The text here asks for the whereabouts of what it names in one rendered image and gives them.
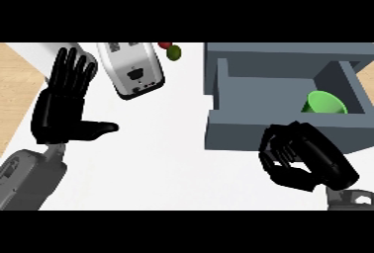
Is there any green cup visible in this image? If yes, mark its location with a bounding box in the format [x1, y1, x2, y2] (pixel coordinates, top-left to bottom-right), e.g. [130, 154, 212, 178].
[300, 90, 349, 115]

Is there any silver toaster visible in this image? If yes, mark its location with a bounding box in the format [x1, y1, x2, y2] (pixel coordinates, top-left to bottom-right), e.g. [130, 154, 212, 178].
[95, 42, 167, 101]

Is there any green fruit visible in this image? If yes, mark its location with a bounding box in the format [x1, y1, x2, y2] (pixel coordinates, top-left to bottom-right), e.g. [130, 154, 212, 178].
[166, 44, 184, 62]

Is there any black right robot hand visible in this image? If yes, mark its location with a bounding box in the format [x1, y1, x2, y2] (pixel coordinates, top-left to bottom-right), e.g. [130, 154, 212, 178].
[257, 121, 361, 194]

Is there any grey open drawer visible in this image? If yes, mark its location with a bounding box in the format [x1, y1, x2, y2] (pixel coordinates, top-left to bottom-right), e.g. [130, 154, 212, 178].
[203, 57, 374, 155]

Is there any grey cabinet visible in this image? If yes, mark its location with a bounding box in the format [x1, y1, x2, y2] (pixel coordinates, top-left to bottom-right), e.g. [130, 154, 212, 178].
[203, 42, 374, 97]

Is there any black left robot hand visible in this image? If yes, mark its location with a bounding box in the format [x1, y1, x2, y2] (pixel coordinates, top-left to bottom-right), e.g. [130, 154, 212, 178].
[30, 46, 120, 145]

